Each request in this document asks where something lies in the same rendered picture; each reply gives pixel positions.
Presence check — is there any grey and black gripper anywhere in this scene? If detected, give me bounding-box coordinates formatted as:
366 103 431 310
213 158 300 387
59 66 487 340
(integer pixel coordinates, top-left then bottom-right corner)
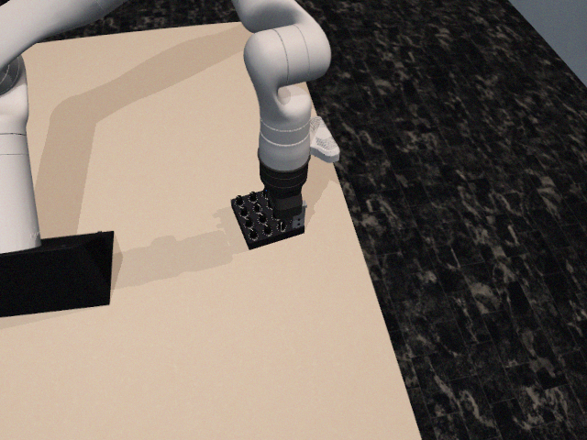
258 115 339 228

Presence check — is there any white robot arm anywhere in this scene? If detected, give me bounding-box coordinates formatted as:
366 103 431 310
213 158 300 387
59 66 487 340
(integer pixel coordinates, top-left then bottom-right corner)
0 0 331 253

